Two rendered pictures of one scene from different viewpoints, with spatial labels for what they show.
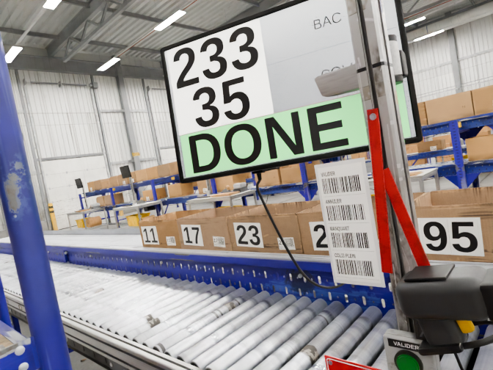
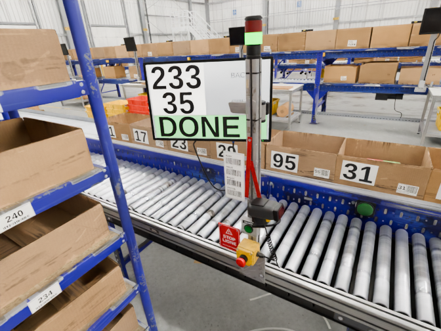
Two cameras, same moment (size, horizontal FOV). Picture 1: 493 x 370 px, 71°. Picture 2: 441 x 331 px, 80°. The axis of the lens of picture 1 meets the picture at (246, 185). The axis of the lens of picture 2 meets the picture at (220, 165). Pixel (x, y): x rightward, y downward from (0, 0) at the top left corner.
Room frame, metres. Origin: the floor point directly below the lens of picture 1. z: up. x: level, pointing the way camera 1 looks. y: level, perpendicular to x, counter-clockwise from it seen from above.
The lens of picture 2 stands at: (-0.31, 0.05, 1.60)
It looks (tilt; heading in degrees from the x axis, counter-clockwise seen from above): 25 degrees down; 350
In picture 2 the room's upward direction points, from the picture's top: 4 degrees counter-clockwise
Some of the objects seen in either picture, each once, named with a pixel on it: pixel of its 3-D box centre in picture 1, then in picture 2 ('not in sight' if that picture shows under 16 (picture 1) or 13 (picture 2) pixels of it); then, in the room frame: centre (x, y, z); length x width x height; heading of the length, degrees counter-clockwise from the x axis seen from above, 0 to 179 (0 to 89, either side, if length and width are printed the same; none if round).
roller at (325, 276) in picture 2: not in sight; (334, 246); (0.52, -0.60, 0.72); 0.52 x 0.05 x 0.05; 137
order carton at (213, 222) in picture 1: (222, 227); (160, 131); (1.84, 0.17, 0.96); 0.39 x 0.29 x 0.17; 47
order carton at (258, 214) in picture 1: (281, 226); (199, 137); (1.58, -0.12, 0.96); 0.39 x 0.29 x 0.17; 47
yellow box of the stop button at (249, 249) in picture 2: not in sight; (255, 256); (0.44, -0.20, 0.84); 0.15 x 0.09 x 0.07; 47
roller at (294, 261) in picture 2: not in sight; (305, 238); (0.61, -0.50, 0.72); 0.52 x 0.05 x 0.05; 137
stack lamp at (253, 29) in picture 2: not in sight; (253, 32); (0.51, -0.21, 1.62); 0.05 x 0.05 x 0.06
